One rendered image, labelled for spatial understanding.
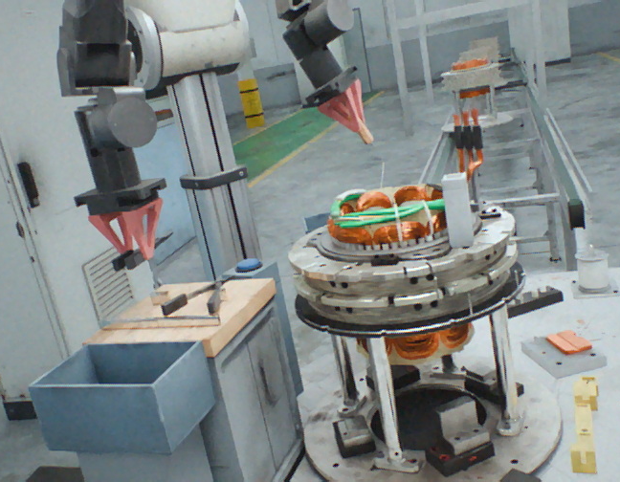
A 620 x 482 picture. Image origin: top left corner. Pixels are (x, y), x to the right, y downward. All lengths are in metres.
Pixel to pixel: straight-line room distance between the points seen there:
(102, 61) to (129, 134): 0.11
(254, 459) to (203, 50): 0.71
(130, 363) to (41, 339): 2.30
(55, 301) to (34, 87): 0.91
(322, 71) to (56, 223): 2.12
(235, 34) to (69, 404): 0.75
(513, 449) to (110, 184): 0.64
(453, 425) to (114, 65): 0.64
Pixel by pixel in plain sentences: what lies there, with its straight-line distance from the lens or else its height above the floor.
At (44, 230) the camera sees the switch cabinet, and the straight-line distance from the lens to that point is 3.06.
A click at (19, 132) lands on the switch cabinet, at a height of 1.26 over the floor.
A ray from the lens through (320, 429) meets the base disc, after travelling 1.10.
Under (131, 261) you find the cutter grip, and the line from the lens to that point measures 0.89.
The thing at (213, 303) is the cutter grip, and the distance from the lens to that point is 0.85.
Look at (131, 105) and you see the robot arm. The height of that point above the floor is 1.34.
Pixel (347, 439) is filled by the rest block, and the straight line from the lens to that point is 1.01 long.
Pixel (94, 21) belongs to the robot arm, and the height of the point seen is 1.44.
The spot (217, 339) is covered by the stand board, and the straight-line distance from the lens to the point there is 0.83.
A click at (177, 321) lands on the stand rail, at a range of 0.88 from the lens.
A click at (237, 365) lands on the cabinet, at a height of 1.00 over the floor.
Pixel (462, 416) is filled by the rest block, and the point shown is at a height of 0.86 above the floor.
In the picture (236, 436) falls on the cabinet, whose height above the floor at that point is 0.92.
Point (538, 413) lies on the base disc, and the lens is 1.08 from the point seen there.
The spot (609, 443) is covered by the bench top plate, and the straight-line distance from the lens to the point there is 1.05.
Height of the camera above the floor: 1.37
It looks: 16 degrees down
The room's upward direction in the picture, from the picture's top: 11 degrees counter-clockwise
